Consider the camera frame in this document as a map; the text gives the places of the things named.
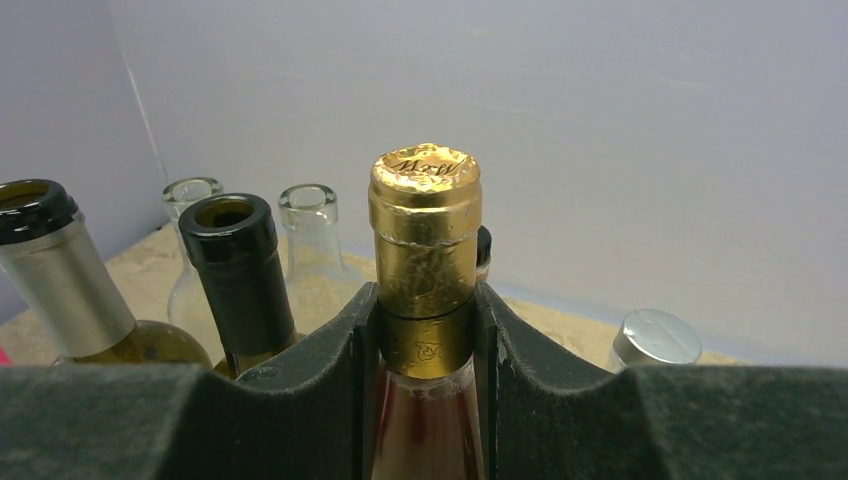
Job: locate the olive bottle silver cap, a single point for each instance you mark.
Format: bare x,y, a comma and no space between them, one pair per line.
49,255

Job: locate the dark green bottle black cap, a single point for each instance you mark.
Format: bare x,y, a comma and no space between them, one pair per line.
231,241

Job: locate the large clear glass bottle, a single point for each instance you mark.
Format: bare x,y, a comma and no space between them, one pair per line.
653,337

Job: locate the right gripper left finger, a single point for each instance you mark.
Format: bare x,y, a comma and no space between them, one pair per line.
307,413

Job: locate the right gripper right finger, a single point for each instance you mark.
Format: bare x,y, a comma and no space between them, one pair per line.
548,414

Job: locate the clear square glass bottle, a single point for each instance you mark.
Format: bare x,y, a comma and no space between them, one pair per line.
188,307

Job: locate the clear round labelled bottle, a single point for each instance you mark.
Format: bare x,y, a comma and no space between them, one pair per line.
483,253

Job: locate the red bottle gold cap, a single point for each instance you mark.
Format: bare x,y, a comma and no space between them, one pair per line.
425,207

